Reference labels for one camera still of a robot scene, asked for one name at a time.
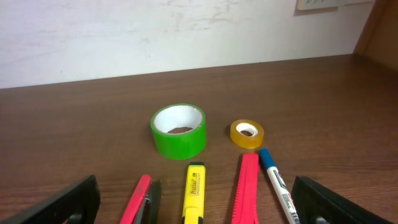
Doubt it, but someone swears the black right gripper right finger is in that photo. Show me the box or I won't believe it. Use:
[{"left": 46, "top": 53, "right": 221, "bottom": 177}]
[{"left": 291, "top": 176, "right": 392, "bottom": 224}]

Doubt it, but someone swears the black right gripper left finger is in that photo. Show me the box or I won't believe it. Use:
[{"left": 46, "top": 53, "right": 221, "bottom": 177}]
[{"left": 3, "top": 175, "right": 100, "bottom": 224}]

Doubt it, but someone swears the red black stapler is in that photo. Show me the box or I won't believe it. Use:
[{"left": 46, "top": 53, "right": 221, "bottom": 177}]
[{"left": 119, "top": 174, "right": 162, "bottom": 224}]

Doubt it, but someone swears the small yellow tape roll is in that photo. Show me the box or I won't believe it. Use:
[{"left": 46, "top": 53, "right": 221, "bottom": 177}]
[{"left": 230, "top": 119, "right": 264, "bottom": 149}]

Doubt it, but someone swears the yellow highlighter marker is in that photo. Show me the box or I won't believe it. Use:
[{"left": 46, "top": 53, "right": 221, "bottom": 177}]
[{"left": 182, "top": 162, "right": 206, "bottom": 224}]

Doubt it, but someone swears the green tape roll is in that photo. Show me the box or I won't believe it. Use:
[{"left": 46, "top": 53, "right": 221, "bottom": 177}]
[{"left": 150, "top": 103, "right": 206, "bottom": 160}]

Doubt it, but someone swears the blue white marker pen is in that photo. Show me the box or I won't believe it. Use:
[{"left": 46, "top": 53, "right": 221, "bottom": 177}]
[{"left": 259, "top": 148, "right": 300, "bottom": 224}]

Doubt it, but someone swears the red utility knife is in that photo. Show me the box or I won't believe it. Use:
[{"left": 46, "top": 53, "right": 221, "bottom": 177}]
[{"left": 231, "top": 153, "right": 260, "bottom": 224}]

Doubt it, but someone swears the brown wooden side panel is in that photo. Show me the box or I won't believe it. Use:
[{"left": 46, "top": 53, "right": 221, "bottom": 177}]
[{"left": 354, "top": 0, "right": 397, "bottom": 70}]

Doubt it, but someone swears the white wall outlet plate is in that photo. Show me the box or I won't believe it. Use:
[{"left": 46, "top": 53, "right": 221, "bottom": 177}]
[{"left": 297, "top": 0, "right": 374, "bottom": 11}]

